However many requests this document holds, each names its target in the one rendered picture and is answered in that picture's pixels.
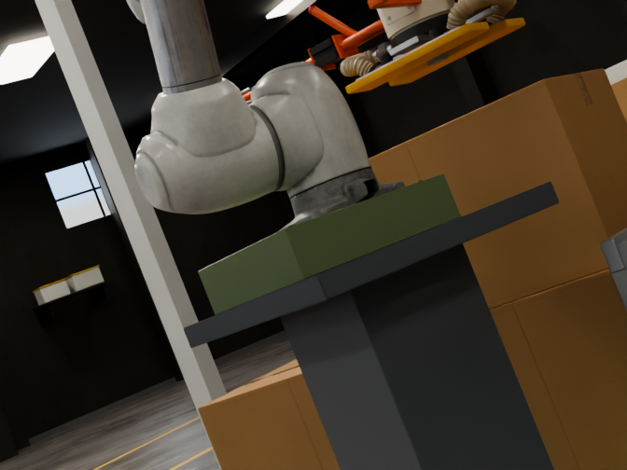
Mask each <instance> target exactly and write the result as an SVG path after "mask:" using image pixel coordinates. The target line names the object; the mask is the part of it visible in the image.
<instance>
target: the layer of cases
mask: <svg viewBox="0 0 627 470"><path fill-rule="evenodd" d="M611 273H613V272H610V269H606V270H602V271H599V272H596V273H594V274H591V275H588V276H585V277H582V278H579V279H576V280H575V281H572V282H569V283H564V284H561V285H558V286H555V287H552V288H550V289H547V290H544V291H542V292H539V293H536V294H533V295H531V296H528V297H523V298H520V299H517V300H514V301H512V302H510V303H507V304H504V305H501V306H498V307H495V308H492V309H490V312H491V314H492V316H493V319H494V321H495V325H496V328H497V330H498V333H499V335H500V338H501V339H502V342H503V344H504V346H505V349H506V351H507V354H508V356H509V360H510V362H511V364H512V367H513V369H514V372H515V374H516V377H517V379H518V382H519V383H520V385H521V388H522V392H523V394H524V397H525V399H526V402H527V404H528V407H529V408H530V411H531V413H532V416H533V418H534V421H535V423H536V427H537V429H538V431H539V433H540V436H541V438H542V441H543V443H544V446H545V448H546V451H547V453H548V455H549V457H550V461H551V464H552V466H553V468H554V470H627V311H626V309H625V307H624V305H623V302H622V300H621V297H620V293H619V291H618V288H617V286H616V284H615V282H614V280H613V277H612V275H611ZM198 410H199V413H200V415H201V418H202V422H203V424H204V427H205V429H206V432H207V434H208V436H209V438H210V441H211V443H212V446H213V448H214V451H215V454H216V457H217V459H218V462H219V464H220V467H221V469H222V470H341V469H340V467H339V464H338V462H337V459H336V457H335V454H334V452H333V449H332V447H331V445H330V443H329V440H328V438H327V434H326V431H325V429H324V426H323V424H322V422H321V420H320V417H319V415H318V412H317V410H316V407H315V405H314V401H313V399H312V397H311V394H310V392H309V389H308V387H307V384H306V382H305V379H304V378H303V375H302V373H301V370H300V366H299V363H298V361H297V359H296V360H294V361H292V362H290V363H288V364H286V365H284V366H281V367H279V368H277V369H275V370H274V371H272V372H270V373H268V374H266V375H264V376H261V377H259V378H257V379H255V380H252V381H250V382H248V383H247V384H245V385H243V386H241V387H239V388H237V389H235V390H233V391H231V392H229V393H227V394H224V395H222V396H220V397H219V398H217V399H215V400H213V401H211V402H209V403H207V404H205V405H203V406H201V407H199V408H198Z"/></svg>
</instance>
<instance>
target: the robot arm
mask: <svg viewBox="0 0 627 470"><path fill-rule="evenodd" d="M126 1H127V3H128V5H129V7H130V9H131V10H132V12H133V14H134V15H135V16H136V18H137V19H138V20H139V21H140V22H142V23H143V24H146V28H147V31H148V35H149V39H150V42H151V46H152V49H153V53H154V57H155V61H156V65H157V68H158V72H159V76H160V83H161V86H162V90H163V92H161V93H160V94H159V95H158V97H157V98H156V100H155V102H154V104H153V106H152V109H151V114H152V120H151V133H150V134H149V135H146V136H145V137H144V138H143V139H142V141H141V143H140V145H139V146H138V149H137V151H136V160H135V165H134V168H135V175H136V178H137V181H138V184H139V186H140V188H141V190H142V192H143V194H144V195H145V197H146V199H147V200H148V202H149V203H150V204H151V205H152V206H154V207H155V208H157V209H160V210H163V211H166V212H171V213H179V214H210V213H214V212H219V211H222V210H226V209H229V208H232V207H235V206H238V205H241V204H244V203H247V202H249V201H251V200H256V199H258V198H260V197H262V196H264V195H266V194H269V193H271V192H273V191H284V190H286V192H287V194H288V196H289V198H290V201H291V204H292V208H293V211H294V214H295V218H294V219H293V220H292V221H291V222H290V223H288V224H287V225H286V226H284V227H283V228H281V229H280V230H282V229H284V228H288V227H289V226H291V225H293V226H294V225H297V224H299V223H302V222H304V221H307V220H310V219H313V218H316V217H318V216H321V215H324V214H328V213H331V212H334V211H337V210H340V209H342V208H345V207H348V206H350V205H353V204H356V203H359V202H361V201H364V200H369V199H372V198H374V197H377V196H380V195H382V194H385V193H388V192H391V191H394V190H396V189H399V188H402V187H404V186H405V185H404V182H403V181H399V182H394V183H387V184H380V183H379V182H378V180H377V178H376V176H375V174H374V171H373V170H372V168H371V166H370V163H369V158H368V154H367V151H366V148H365V145H364V142H363V139H362V136H361V134H360V131H359V128H358V127H357V124H356V122H355V118H354V116H353V114H352V112H351V109H350V107H349V105H348V103H347V102H346V100H345V98H344V97H343V95H342V94H341V91H340V90H339V89H338V87H337V86H336V85H335V83H334V82H333V81H332V80H331V78H330V77H329V76H328V75H327V74H326V73H325V72H324V71H323V70H322V69H321V68H319V67H317V66H314V65H312V64H311V63H309V62H293V63H289V64H286V65H282V66H279V67H277V68H274V69H272V70H271V71H269V72H268V73H266V74H265V75H264V76H263V77H262V78H261V79H260V80H259V81H258V82H257V84H256V86H255V87H254V89H253V91H252V94H251V100H252V103H251V104H250V105H248V104H247V103H246V101H245V99H244V97H243V95H242V94H241V92H240V89H239V88H237V87H236V86H235V85H234V84H233V83H231V82H230V81H229V80H227V79H226V78H222V75H221V71H220V67H219V63H218V59H217V56H216V48H215V44H214V40H213V37H212V33H211V29H210V24H209V20H208V17H207V13H206V9H205V5H204V2H203V0H126ZM280 230H279V231H280Z"/></svg>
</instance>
